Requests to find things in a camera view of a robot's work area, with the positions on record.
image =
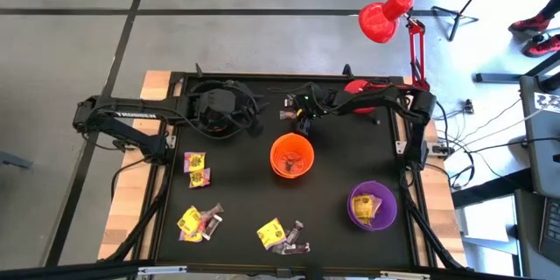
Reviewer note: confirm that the black tripod stand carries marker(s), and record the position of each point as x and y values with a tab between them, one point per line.
456	19

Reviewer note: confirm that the yellow purple candy packet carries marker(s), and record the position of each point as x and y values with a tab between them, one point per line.
362	206
189	221
200	178
192	238
376	205
271	233
195	162

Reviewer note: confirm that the silver frame bracket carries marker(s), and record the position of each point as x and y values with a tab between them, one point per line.
162	270
404	275

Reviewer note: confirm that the white printed paper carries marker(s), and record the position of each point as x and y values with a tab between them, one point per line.
549	102

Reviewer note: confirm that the brown wrapped candy pile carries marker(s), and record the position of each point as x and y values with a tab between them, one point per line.
291	164

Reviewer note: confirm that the orange pumpkin face bucket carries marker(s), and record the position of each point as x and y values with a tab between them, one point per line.
280	140

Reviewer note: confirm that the dark laptop keyboard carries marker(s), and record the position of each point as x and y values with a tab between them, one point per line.
552	227

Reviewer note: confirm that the gray furniture foot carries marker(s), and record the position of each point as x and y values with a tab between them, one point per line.
15	160

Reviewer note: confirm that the black aluminium table frame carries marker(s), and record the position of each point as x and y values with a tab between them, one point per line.
65	270

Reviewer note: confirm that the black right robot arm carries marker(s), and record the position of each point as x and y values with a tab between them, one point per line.
380	96

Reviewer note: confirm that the black desk base bar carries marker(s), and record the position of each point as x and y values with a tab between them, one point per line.
499	78

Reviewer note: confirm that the red desk lamp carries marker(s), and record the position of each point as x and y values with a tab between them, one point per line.
380	19

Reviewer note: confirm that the gray desk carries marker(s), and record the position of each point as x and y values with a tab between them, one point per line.
540	157

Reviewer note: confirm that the purple plastic bucket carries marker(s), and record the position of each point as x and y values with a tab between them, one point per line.
387	210

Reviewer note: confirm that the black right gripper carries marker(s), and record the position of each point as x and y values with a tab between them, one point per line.
315	100

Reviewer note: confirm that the black power adapter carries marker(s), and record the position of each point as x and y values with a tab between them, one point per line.
469	106

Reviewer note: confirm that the person's red shoe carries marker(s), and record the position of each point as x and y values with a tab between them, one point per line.
531	24
544	46

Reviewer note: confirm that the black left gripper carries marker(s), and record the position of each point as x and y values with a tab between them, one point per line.
221	107

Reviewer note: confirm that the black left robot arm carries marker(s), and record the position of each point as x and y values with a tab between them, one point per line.
131	113

